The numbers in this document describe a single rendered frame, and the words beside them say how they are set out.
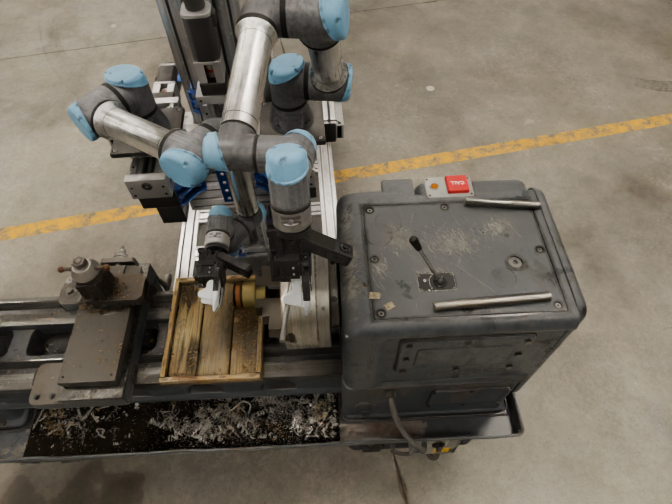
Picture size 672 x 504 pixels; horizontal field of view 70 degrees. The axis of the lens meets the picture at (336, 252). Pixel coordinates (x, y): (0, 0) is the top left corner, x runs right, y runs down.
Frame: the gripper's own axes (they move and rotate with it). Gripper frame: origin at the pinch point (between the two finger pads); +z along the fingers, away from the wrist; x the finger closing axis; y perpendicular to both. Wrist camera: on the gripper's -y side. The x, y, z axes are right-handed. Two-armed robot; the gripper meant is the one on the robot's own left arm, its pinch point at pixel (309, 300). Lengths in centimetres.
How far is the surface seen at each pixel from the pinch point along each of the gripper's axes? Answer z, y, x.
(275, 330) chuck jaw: 21.0, 10.4, -12.2
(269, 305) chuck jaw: 19.0, 12.3, -20.0
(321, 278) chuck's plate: 7.4, -2.5, -16.4
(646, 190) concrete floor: 81, -204, -178
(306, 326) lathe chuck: 18.0, 2.0, -10.2
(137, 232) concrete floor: 86, 109, -164
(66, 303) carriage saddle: 33, 81, -41
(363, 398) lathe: 59, -14, -18
